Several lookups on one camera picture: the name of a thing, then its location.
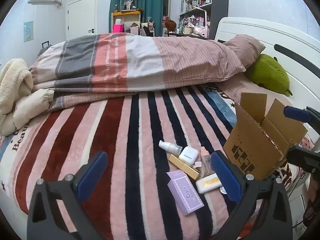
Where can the cream padded jacket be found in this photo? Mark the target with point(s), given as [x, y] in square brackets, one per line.
[15, 95]

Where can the striped plush blanket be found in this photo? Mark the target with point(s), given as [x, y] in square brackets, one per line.
[140, 135]

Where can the pink cosmetic bottle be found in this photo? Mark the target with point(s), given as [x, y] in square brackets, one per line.
[206, 158]

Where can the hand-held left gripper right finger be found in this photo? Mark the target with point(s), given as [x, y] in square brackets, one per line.
[226, 177]

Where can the gold rectangular box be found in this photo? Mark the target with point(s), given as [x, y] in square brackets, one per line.
[183, 166]

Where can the brown cardboard box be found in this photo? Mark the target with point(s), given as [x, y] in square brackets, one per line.
[252, 145]

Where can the white bed headboard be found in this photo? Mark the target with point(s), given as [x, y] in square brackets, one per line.
[280, 37]

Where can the clear tape roll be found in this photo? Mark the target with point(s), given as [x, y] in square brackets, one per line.
[202, 173]

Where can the black suitcase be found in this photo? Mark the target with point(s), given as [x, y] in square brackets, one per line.
[45, 46]

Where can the brown plush toy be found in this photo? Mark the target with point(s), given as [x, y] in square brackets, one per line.
[170, 24]

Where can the teal curtain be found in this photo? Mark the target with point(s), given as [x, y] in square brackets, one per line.
[150, 0]

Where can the green plush toy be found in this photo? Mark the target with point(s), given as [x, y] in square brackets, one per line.
[268, 75]

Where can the glass display case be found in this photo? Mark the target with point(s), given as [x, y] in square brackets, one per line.
[128, 1]

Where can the pink tissue box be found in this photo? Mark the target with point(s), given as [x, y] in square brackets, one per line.
[118, 28]

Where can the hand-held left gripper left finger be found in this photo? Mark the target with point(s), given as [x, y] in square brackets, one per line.
[92, 177]

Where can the striped patchwork quilt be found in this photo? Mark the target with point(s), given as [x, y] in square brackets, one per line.
[140, 62]

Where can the white pump bottle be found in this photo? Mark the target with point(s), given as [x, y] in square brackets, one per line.
[171, 148]

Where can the white door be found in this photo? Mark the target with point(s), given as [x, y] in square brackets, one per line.
[81, 17]

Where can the white case with yellow label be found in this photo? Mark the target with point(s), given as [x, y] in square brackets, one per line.
[208, 183]

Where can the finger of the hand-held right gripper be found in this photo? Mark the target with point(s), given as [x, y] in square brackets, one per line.
[302, 156]
[296, 113]

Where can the blue wall poster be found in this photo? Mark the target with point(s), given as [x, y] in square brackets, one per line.
[28, 31]

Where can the purple rectangular box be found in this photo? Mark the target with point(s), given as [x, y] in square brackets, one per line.
[185, 192]

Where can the white earbuds case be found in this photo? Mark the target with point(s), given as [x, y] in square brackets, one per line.
[188, 155]

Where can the pink striped pillow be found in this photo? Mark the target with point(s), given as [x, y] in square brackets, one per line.
[246, 48]

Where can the yellow shelf unit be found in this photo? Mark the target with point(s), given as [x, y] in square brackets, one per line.
[127, 17]

